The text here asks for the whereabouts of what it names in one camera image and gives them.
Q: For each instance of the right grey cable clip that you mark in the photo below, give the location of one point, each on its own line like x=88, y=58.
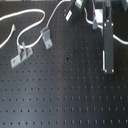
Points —
x=97, y=17

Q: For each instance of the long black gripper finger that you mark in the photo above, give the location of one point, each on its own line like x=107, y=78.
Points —
x=108, y=58

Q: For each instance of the left grey cable clip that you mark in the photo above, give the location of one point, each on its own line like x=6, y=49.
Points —
x=23, y=54

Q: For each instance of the grey cable clip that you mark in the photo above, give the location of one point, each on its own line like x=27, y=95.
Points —
x=46, y=37
x=97, y=17
x=23, y=54

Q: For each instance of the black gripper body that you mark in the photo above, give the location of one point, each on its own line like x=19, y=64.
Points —
x=119, y=4

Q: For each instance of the middle grey cable clip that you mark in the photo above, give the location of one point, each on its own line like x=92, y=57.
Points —
x=46, y=37

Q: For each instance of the short black gripper finger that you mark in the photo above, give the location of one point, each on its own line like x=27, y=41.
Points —
x=70, y=9

